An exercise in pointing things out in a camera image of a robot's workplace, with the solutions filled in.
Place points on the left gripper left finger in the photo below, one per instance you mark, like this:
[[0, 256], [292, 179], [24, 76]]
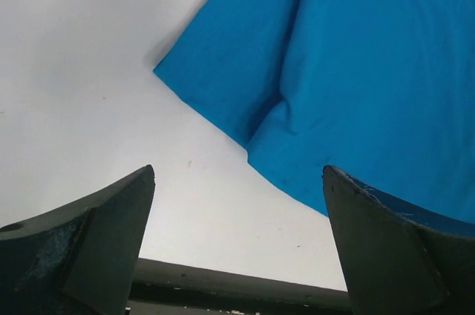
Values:
[[78, 258]]

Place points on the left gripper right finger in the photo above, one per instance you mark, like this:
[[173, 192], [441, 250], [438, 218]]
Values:
[[396, 257]]

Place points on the blue t shirt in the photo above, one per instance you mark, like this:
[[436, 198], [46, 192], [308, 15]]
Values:
[[383, 89]]

